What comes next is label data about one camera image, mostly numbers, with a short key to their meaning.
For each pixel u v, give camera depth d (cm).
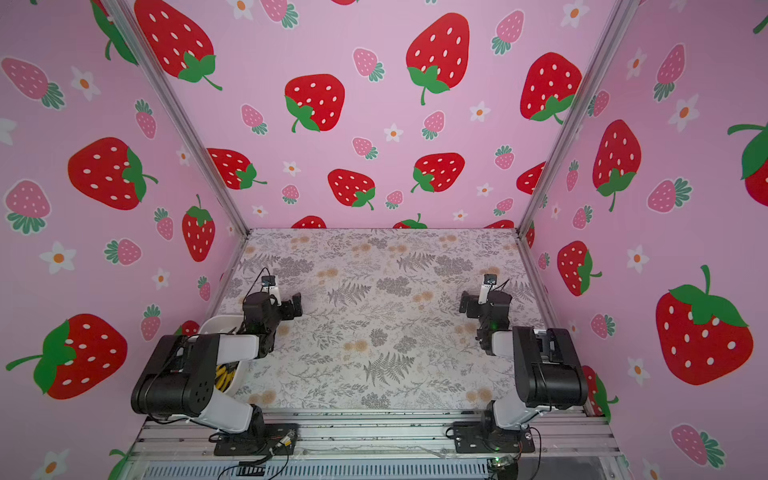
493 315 74
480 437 73
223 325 93
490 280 83
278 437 74
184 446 73
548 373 44
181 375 46
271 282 81
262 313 73
